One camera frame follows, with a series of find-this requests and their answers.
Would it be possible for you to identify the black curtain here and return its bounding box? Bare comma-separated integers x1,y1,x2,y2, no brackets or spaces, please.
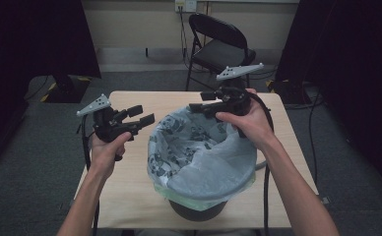
274,0,382,198
0,0,102,171

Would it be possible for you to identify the right hand-held gripper cable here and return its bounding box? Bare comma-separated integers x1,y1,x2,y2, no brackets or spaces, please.
249,91,276,236

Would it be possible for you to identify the white wall socket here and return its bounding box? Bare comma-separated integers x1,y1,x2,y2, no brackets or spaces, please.
174,0,198,14

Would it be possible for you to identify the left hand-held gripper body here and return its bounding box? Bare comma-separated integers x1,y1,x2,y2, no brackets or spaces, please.
76,92,141,144

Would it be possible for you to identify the thin black floor cable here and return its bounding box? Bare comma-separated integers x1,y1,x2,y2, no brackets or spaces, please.
24,75,51,101

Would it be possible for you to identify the person's right hand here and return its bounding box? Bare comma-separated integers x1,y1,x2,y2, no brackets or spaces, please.
215,88,278,152

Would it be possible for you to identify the panda print trash bag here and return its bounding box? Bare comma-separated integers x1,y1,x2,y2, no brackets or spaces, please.
146,104,259,212

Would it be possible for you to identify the dark grey trash bin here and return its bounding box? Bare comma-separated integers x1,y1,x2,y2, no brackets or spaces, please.
167,199,229,222

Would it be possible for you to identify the black floor stand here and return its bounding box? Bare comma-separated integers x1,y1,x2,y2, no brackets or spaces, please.
41,73,92,104
266,78,312,106

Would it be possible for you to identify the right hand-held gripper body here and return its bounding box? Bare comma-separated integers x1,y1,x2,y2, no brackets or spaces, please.
216,62,265,117

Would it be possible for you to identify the black folding chair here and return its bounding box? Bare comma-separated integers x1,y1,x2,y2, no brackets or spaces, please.
184,12,257,92

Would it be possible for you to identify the person's left hand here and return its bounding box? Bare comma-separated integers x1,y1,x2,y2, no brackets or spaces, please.
89,131,133,180

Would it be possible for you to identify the black wall cable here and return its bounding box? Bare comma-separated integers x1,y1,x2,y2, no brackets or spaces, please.
177,5,197,72

